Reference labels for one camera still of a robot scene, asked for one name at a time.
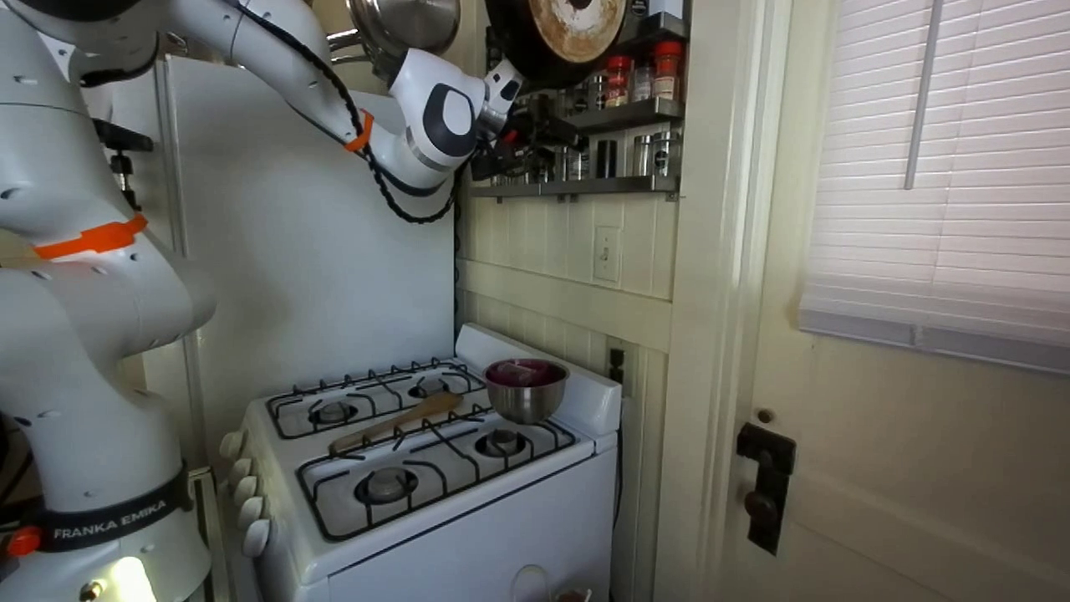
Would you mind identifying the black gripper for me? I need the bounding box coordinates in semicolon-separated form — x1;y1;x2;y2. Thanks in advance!
476;97;593;178

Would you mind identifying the red spice jar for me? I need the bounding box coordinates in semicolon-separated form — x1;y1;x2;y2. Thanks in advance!
605;55;634;111
653;40;684;111

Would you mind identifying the black hanging frying pan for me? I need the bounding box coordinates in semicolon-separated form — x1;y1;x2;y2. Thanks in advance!
482;0;634;89

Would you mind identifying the large white panel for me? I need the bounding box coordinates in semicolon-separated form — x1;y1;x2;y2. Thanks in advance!
154;55;461;460

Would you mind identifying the black double burner grate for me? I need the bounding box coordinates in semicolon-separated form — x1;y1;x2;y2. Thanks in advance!
293;409;580;544
263;353;494;446

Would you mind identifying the wooden spatula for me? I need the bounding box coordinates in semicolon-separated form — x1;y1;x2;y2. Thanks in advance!
327;391;472;457

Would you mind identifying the white blind wand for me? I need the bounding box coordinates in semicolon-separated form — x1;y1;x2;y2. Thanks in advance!
898;0;942;193

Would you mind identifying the white window blind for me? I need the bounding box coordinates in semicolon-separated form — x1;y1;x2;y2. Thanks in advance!
794;0;1070;379

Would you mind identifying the grey metal pole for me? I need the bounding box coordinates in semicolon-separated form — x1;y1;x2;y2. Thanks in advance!
149;55;214;455

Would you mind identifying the black door lock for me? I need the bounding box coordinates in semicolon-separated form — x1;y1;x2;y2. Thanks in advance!
733;420;798;559

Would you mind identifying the white gas stove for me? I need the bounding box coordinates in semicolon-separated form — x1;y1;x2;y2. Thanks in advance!
214;321;630;602

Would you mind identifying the cream door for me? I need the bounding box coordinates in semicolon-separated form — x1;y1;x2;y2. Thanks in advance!
713;0;1070;602

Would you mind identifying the metal wall spice rack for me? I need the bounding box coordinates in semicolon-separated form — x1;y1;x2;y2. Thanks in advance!
466;20;684;204

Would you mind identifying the wall power outlet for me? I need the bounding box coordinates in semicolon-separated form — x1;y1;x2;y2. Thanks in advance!
587;220;623;288

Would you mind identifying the black coiled arm cable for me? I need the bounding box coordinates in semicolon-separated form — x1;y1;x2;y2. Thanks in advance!
252;0;461;229

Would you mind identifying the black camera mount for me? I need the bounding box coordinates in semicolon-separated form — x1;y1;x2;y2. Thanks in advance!
90;113;156;213

